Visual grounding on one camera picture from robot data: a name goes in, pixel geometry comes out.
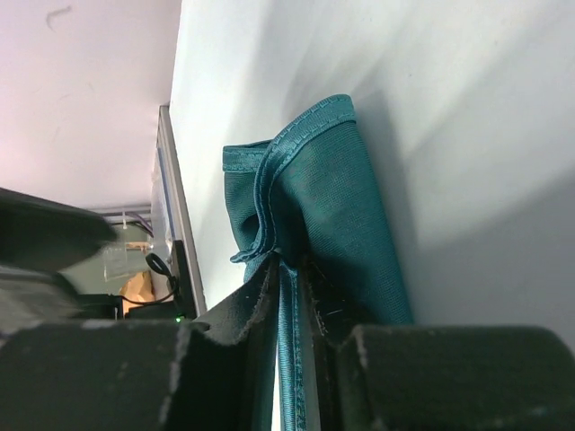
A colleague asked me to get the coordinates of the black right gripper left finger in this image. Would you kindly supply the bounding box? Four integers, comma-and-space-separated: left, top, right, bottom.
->
1, 255, 279, 430

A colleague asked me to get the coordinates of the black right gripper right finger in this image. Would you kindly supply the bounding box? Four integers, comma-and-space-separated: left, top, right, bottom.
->
299, 259, 574, 430

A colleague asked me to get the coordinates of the teal satin napkin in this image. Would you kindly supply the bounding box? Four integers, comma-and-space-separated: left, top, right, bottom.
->
222, 94, 413, 430

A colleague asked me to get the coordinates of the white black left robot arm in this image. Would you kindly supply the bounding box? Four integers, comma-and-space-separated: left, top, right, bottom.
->
1, 189, 118, 334

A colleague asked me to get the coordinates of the aluminium front frame rail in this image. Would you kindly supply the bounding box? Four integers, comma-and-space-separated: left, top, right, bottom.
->
156, 105, 207, 319

